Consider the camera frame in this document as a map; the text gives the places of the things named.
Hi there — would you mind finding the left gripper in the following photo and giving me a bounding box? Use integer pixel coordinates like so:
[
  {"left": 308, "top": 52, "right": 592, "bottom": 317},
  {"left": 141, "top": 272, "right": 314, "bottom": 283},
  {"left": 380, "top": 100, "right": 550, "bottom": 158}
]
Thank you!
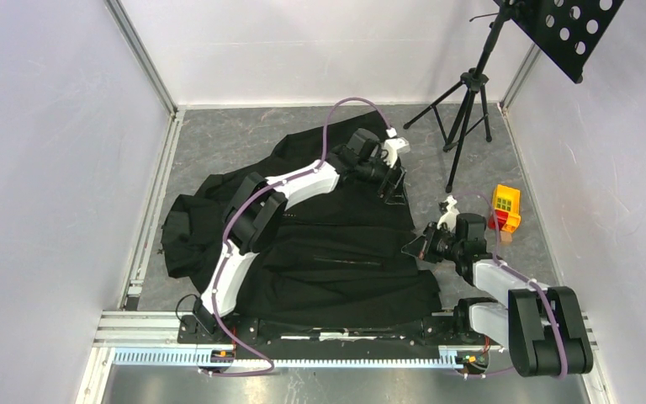
[{"left": 357, "top": 151, "right": 408, "bottom": 206}]

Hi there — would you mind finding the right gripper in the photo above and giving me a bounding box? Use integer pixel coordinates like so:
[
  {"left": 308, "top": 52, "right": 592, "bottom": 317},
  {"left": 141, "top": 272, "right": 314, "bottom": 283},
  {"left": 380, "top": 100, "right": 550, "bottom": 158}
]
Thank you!
[{"left": 401, "top": 221, "right": 463, "bottom": 263}]

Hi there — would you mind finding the black zip jacket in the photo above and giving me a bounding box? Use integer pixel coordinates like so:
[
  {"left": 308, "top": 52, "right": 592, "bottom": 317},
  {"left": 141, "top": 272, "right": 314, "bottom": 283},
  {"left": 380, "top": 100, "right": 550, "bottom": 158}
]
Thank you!
[{"left": 161, "top": 112, "right": 442, "bottom": 327}]

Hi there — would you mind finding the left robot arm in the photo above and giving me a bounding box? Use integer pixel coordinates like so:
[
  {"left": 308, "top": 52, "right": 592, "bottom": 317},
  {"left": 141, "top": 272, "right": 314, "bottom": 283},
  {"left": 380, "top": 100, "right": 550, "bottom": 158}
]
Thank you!
[{"left": 193, "top": 127, "right": 410, "bottom": 343}]

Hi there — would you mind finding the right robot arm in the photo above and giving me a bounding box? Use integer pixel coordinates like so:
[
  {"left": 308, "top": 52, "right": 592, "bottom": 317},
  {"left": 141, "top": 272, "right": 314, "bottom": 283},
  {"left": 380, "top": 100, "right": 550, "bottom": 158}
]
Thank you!
[{"left": 401, "top": 213, "right": 594, "bottom": 377}]

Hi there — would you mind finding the yellow red toy block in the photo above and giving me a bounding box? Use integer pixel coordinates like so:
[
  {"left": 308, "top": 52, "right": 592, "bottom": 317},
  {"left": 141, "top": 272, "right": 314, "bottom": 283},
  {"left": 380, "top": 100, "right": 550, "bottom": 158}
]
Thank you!
[{"left": 488, "top": 184, "right": 522, "bottom": 233}]

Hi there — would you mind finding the black tripod stand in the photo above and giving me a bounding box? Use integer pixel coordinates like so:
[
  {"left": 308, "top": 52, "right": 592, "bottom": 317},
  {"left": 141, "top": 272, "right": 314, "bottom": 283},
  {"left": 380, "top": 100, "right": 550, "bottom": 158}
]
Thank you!
[{"left": 403, "top": 0, "right": 525, "bottom": 194}]

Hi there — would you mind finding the black perforated stand plate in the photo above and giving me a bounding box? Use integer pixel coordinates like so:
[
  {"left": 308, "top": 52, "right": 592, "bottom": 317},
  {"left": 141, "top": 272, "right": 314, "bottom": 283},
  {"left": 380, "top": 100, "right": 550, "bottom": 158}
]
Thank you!
[{"left": 496, "top": 0, "right": 623, "bottom": 84}]

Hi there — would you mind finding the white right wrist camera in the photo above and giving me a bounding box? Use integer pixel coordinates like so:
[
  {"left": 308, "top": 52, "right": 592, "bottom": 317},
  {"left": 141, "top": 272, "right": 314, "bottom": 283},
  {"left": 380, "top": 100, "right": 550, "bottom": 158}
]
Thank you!
[{"left": 437, "top": 194, "right": 459, "bottom": 231}]

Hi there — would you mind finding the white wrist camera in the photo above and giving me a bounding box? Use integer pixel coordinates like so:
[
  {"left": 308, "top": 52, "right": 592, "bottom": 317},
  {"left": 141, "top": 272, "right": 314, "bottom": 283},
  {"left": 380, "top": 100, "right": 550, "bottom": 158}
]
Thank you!
[
  {"left": 382, "top": 127, "right": 410, "bottom": 167},
  {"left": 437, "top": 194, "right": 459, "bottom": 231}
]

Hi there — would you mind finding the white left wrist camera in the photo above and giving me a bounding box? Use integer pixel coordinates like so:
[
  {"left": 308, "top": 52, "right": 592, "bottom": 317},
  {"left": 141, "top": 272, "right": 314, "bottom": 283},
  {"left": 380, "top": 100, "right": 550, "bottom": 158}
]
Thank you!
[{"left": 382, "top": 127, "right": 410, "bottom": 167}]

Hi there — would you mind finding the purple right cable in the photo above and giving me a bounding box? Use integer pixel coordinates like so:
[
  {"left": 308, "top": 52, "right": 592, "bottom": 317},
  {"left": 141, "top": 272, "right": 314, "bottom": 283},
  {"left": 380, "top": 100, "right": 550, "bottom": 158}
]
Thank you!
[{"left": 456, "top": 193, "right": 570, "bottom": 380}]

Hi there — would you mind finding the purple cable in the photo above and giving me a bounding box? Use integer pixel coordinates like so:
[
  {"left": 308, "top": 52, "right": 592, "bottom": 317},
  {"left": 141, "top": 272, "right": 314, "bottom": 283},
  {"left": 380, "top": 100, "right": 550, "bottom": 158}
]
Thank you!
[
  {"left": 456, "top": 193, "right": 570, "bottom": 380},
  {"left": 205, "top": 97, "right": 398, "bottom": 378}
]

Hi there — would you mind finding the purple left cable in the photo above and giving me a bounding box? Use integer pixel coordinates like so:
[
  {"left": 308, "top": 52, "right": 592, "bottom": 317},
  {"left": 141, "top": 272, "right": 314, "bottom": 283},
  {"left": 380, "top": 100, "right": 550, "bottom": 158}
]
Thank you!
[{"left": 205, "top": 97, "right": 398, "bottom": 378}]

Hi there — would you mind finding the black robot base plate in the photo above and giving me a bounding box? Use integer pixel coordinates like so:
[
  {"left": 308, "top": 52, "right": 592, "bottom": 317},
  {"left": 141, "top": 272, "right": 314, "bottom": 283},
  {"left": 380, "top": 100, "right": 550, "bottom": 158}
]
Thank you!
[{"left": 177, "top": 311, "right": 504, "bottom": 369}]

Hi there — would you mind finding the white slotted cable duct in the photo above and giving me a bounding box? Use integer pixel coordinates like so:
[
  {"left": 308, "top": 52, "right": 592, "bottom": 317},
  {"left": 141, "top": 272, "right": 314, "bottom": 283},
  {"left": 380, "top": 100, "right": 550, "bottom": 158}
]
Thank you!
[{"left": 109, "top": 348, "right": 489, "bottom": 370}]

